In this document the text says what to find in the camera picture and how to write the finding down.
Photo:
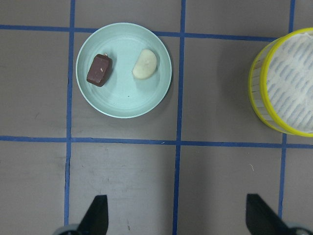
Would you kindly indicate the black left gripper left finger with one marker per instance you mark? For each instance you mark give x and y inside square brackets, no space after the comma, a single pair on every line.
[96,217]

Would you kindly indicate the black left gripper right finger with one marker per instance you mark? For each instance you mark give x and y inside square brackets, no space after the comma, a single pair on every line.
[261,219]

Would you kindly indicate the white steamed bun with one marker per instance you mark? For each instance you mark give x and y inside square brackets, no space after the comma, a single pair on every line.
[145,65]

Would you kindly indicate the yellow steamer with paper liner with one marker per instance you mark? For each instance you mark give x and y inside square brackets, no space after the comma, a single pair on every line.
[280,84]

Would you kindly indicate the light green plate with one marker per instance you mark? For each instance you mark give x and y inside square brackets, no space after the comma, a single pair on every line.
[123,95]

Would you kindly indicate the brown chocolate bun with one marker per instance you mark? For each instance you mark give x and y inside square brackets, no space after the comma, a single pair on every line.
[100,70]

